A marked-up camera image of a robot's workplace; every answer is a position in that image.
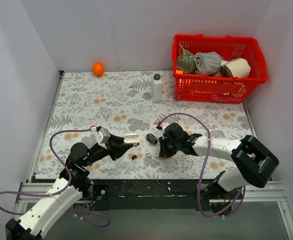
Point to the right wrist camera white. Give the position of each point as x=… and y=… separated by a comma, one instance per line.
x=161, y=126

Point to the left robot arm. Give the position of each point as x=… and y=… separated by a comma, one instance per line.
x=72, y=185

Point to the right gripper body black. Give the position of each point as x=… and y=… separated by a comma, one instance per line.
x=167, y=146

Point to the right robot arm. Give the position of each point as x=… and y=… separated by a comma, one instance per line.
x=255, y=164

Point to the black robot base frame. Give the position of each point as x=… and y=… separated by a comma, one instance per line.
x=148, y=194

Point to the red plastic shopping basket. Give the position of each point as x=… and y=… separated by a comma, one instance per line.
x=203, y=88

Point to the green netted melon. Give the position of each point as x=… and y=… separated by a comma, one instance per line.
x=185, y=61

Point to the black earbud charging case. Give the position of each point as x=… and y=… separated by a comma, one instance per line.
x=151, y=139

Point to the white bottle black cap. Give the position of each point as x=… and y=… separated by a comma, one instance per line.
x=156, y=87

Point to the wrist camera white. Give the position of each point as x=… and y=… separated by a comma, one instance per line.
x=101, y=134
x=161, y=126

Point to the beige paper roll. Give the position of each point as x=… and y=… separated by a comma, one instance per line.
x=236, y=68

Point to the grey crumpled cloth bag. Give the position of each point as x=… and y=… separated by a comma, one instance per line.
x=207, y=63

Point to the floral patterned table mat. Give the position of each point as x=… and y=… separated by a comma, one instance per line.
x=122, y=103

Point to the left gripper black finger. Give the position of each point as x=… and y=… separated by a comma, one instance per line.
x=118, y=152
x=129, y=145

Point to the orange fruit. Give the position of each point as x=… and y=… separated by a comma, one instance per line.
x=98, y=69

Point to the white earbud charging case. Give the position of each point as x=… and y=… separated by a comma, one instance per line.
x=131, y=138

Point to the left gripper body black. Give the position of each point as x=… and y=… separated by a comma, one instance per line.
x=112, y=149

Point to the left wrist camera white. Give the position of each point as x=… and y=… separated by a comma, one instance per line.
x=101, y=134

